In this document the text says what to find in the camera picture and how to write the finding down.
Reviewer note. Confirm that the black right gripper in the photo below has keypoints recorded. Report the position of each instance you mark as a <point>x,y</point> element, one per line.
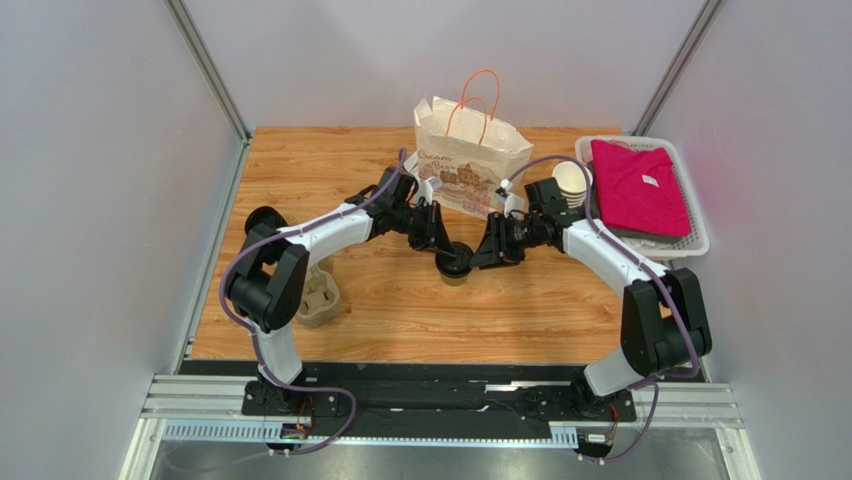
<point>499,238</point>

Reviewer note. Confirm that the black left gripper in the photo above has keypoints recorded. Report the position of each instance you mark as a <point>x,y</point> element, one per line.
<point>433,234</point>

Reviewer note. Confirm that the black plastic cup lid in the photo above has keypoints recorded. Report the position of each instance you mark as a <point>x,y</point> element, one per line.
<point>457,263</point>

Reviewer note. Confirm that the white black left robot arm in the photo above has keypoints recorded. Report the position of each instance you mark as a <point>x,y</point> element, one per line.
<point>262,289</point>

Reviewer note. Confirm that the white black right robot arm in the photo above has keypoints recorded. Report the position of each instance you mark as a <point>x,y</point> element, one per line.
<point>664,324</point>

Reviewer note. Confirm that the white paper takeout bag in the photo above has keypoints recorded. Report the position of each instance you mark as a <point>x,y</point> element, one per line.
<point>467,149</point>

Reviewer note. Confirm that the white wrapped straws bundle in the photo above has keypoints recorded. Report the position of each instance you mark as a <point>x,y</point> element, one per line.
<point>411,167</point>

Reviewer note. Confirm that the stack of paper cups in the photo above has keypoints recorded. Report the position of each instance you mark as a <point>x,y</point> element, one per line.
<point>574,182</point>

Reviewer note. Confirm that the cardboard cup carrier tray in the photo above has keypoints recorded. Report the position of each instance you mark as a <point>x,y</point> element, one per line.
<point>321,299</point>

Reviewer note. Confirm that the white crumpled cloth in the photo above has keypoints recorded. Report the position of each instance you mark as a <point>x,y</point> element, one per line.
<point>646,244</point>

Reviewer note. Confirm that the pink folded t-shirt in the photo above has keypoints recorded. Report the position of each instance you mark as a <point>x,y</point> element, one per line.
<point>639,190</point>

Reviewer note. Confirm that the white plastic laundry basket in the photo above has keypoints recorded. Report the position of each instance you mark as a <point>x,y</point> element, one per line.
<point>644,191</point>

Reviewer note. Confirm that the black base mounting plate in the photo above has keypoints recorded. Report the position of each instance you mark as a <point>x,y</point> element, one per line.
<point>443,401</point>

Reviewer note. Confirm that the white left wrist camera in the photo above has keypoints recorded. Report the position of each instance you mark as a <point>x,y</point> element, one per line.
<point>427,188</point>

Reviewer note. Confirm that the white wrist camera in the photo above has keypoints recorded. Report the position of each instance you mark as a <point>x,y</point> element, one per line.
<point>508,201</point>
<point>427,188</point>

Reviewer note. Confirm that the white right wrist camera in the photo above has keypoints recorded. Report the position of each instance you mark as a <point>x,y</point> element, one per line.
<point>508,201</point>

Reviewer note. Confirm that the aluminium frame rail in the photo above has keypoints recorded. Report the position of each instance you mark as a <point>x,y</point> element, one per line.
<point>203,407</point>

